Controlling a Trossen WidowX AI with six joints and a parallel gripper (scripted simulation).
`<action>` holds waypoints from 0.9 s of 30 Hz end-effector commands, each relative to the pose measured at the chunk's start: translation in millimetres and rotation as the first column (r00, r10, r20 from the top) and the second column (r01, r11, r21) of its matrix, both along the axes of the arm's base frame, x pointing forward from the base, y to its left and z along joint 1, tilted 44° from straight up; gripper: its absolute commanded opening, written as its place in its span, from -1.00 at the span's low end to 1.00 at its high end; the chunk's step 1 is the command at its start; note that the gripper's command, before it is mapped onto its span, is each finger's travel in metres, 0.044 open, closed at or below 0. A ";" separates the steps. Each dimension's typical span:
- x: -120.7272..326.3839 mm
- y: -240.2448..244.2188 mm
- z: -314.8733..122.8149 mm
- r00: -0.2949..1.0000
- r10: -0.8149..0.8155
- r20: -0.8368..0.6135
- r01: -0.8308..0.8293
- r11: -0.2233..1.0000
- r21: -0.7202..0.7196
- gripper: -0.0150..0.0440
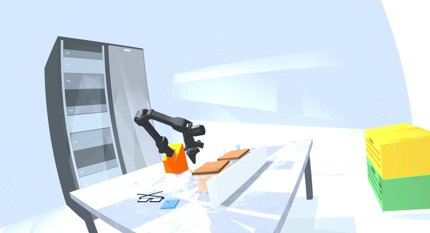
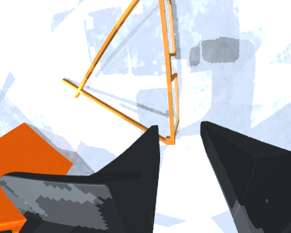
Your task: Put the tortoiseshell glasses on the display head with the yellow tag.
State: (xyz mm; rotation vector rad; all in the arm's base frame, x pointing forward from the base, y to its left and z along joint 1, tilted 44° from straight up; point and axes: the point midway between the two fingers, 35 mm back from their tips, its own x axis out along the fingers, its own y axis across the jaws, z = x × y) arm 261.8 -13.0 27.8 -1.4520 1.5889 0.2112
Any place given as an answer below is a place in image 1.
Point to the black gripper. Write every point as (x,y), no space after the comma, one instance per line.
(191,149)

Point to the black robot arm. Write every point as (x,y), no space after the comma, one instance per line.
(177,123)

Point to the black thin-framed glasses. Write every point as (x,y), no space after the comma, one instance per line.
(152,199)

